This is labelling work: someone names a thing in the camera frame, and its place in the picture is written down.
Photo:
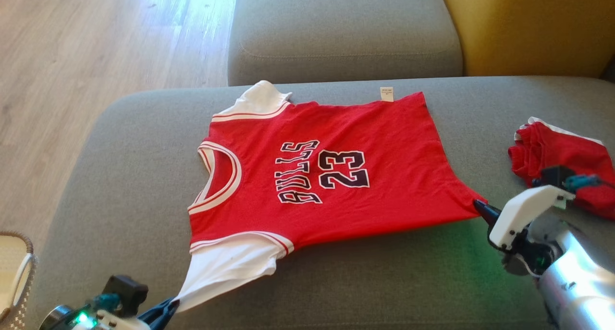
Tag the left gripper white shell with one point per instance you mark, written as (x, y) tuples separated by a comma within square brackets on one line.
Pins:
[(110, 323)]

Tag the red shorts with white stripe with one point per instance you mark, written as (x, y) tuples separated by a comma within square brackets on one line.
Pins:
[(557, 152)]

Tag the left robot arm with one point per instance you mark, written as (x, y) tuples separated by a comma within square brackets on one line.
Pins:
[(55, 318)]

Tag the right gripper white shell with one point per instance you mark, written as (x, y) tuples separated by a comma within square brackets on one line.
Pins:
[(514, 219)]

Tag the red Bulls 23 jersey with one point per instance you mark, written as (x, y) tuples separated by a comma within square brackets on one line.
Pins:
[(394, 176)]

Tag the large grey seat cushion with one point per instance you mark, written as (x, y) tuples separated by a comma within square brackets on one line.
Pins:
[(384, 282)]

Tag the wide yellow back cushion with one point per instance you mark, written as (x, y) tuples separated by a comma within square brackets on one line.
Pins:
[(528, 27)]

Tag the grey back cushion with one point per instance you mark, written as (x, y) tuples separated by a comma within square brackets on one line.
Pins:
[(610, 70)]

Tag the cream woven laundry basket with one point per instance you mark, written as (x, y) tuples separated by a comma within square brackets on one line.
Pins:
[(17, 291)]

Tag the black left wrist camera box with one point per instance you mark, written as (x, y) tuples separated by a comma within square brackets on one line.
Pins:
[(126, 294)]

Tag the small grey seat cushion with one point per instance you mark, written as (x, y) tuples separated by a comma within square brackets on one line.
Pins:
[(346, 27)]

